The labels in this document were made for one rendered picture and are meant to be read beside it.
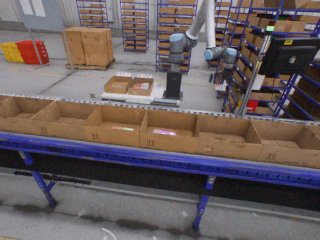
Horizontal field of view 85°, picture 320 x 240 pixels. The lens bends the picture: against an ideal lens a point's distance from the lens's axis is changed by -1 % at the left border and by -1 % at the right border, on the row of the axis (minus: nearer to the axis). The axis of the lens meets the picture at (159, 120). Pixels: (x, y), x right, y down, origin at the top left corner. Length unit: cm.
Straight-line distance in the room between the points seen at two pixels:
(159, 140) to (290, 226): 164
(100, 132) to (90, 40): 458
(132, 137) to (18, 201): 159
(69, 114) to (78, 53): 436
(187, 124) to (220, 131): 27
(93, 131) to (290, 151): 127
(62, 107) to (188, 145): 110
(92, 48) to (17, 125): 434
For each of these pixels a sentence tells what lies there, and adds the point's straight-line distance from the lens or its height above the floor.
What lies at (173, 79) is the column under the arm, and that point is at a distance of 213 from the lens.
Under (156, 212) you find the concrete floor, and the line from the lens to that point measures 198.
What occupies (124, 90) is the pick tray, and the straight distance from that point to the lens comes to 229.
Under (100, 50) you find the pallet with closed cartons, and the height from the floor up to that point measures 57.
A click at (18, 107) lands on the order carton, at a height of 94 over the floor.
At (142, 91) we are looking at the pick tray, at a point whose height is 81.
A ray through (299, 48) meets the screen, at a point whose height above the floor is 148.
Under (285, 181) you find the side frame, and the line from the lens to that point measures 149.
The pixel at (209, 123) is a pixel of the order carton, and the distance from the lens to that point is 142.
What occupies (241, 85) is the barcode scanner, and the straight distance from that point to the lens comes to 199.
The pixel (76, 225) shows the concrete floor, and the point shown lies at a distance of 205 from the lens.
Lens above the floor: 175
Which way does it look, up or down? 34 degrees down
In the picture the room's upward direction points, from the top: 2 degrees clockwise
